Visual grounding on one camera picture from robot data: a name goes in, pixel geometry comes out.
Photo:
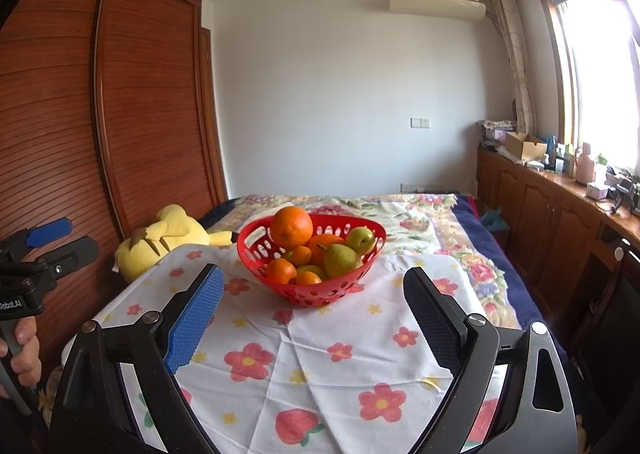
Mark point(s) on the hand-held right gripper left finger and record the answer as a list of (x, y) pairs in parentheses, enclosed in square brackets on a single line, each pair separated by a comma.
[(197, 314)]

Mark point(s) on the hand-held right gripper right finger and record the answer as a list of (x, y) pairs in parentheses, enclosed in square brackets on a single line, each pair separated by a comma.
[(435, 319)]

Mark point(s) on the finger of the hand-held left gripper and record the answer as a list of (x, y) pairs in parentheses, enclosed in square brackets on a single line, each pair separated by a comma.
[(75, 251), (50, 230)]

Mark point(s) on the red perforated plastic basket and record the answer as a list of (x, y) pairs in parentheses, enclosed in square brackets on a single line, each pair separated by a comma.
[(244, 246)]

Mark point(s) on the small mandarin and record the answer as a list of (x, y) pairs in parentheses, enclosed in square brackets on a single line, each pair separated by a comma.
[(308, 278), (281, 270), (301, 255)]

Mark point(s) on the green apple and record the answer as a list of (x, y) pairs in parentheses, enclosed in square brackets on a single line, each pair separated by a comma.
[(361, 240)]

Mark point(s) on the yellow-green pear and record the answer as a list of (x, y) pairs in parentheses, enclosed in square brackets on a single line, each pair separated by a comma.
[(340, 260), (314, 270)]

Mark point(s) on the large round orange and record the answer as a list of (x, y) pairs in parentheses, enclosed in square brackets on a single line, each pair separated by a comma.
[(291, 226)]

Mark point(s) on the large oval orange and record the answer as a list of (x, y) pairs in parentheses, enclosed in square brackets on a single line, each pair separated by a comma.
[(327, 243)]

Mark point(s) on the person's left hand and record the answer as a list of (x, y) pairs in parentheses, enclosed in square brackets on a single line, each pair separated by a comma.
[(29, 359)]

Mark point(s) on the floral bed blanket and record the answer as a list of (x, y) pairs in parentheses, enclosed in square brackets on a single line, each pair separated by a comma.
[(440, 234)]

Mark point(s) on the yellow plush toy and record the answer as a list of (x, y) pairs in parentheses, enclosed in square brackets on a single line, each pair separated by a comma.
[(165, 234)]

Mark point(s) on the teal cloth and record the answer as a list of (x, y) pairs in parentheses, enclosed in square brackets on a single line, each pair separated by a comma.
[(491, 220)]

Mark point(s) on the white fruit-printed tablecloth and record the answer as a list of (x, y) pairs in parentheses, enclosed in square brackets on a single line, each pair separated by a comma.
[(310, 359)]

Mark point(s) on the long wooden cabinet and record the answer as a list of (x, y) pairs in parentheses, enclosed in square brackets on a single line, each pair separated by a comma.
[(540, 224)]

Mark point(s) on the wooden slatted wardrobe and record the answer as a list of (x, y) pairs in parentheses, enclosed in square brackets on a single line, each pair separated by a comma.
[(150, 108)]

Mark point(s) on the dark wooden chair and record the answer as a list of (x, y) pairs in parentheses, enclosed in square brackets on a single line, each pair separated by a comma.
[(615, 314)]

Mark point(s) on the open cardboard box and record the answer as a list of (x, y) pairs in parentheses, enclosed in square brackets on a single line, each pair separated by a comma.
[(525, 148)]

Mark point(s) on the stack of floral boxes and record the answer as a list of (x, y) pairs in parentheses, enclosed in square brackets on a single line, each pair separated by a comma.
[(495, 133)]

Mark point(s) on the blue bottle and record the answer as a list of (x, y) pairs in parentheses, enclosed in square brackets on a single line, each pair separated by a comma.
[(554, 153)]

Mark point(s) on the small white box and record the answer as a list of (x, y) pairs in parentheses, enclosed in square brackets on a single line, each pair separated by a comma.
[(597, 191)]

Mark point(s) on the pink thermos jug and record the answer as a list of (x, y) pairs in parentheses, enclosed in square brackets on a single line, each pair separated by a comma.
[(584, 166)]

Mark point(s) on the black tripod stand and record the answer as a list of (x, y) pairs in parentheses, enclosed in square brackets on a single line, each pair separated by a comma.
[(622, 194)]

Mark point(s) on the pale patterned curtain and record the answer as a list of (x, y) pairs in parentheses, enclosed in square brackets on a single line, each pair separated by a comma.
[(515, 58)]

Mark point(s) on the wooden framed window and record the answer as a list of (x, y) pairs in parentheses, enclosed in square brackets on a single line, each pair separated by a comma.
[(595, 58)]

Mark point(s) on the white wall socket strip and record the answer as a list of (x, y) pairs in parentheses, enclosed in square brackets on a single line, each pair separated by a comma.
[(419, 187)]

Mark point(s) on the white wall switch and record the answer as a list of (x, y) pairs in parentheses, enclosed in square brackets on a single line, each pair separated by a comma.
[(420, 123)]

